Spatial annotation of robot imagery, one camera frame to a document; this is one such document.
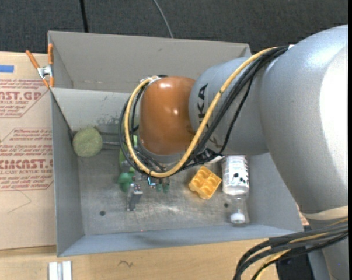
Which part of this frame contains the yellow toy brick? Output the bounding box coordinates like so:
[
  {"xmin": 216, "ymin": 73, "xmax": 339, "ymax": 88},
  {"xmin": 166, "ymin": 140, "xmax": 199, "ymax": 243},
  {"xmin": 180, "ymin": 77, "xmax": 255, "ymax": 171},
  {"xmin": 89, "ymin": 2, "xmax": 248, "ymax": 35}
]
[{"xmin": 188, "ymin": 165, "xmax": 223, "ymax": 201}]

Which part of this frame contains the clear plastic bottle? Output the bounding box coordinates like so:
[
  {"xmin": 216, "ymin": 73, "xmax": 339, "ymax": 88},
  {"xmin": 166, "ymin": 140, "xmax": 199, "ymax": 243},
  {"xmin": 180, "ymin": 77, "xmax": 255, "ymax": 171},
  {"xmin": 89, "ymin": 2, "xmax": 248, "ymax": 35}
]
[{"xmin": 221, "ymin": 155, "xmax": 250, "ymax": 226}]

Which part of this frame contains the grey metal bin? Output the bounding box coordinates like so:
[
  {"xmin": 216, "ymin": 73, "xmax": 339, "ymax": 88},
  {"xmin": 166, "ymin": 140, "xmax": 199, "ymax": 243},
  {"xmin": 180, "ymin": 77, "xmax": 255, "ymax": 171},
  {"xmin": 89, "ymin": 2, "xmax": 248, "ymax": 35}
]
[{"xmin": 47, "ymin": 30, "xmax": 305, "ymax": 258}]

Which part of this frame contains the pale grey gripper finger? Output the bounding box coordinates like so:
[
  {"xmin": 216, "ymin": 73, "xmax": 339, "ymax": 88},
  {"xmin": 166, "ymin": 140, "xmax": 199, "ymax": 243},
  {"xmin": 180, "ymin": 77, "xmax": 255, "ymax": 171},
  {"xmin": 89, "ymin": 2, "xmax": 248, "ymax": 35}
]
[{"xmin": 126, "ymin": 182, "xmax": 144, "ymax": 212}]

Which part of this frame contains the green round sponge ball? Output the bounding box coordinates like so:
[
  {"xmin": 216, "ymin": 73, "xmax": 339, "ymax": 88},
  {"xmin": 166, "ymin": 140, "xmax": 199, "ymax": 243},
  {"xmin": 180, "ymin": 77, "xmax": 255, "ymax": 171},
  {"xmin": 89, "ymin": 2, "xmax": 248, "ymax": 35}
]
[{"xmin": 72, "ymin": 127, "xmax": 104, "ymax": 159}]

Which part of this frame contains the brown cardboard board red print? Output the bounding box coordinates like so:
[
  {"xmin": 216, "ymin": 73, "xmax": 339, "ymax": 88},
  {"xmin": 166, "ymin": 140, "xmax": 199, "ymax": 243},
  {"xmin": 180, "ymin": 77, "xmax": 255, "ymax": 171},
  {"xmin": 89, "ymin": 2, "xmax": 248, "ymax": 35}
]
[{"xmin": 0, "ymin": 50, "xmax": 58, "ymax": 251}]

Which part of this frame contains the green plastic toy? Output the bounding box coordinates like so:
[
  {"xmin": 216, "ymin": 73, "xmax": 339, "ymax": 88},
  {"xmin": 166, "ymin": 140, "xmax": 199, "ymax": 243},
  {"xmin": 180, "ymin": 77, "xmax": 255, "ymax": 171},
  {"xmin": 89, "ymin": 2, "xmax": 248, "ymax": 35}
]
[{"xmin": 117, "ymin": 136, "xmax": 138, "ymax": 193}]

